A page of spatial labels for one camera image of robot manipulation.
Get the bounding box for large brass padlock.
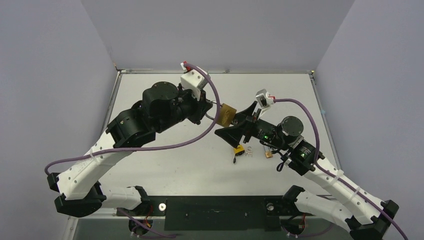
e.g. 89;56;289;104
214;103;237;128

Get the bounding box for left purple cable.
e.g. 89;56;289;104
44;62;222;240

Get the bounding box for yellow padlock with keys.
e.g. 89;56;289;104
232;144;246;164

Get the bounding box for silver keys on ring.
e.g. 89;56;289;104
245;146;253;158

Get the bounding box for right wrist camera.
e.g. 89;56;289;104
255;89;276;119

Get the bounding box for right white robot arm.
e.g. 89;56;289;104
215;101;399;240

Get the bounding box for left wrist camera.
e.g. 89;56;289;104
180;61;208;102

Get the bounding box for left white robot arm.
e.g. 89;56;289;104
47;81;213;218

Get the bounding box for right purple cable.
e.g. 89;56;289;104
272;97;409;240

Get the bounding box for small brass padlock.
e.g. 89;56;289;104
264;151;274;159

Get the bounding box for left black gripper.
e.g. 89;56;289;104
155;83;213;134

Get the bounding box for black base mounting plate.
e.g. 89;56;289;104
116;195;302;231

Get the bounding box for purple cable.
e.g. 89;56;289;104
44;62;222;240
272;97;409;240

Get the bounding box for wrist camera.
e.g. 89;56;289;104
180;61;208;102
255;89;276;119

